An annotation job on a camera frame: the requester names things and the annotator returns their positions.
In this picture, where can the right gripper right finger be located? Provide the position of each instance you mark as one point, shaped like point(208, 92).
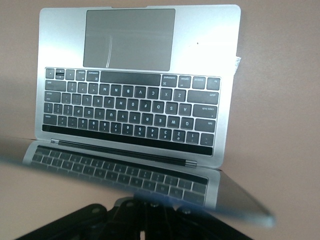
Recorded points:
point(187, 227)

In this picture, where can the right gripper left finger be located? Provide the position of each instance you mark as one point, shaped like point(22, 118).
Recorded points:
point(87, 225)

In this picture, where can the silver grey laptop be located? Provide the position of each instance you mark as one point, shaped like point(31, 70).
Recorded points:
point(130, 37)

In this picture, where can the small white tape scrap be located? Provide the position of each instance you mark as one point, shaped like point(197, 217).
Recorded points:
point(237, 63)

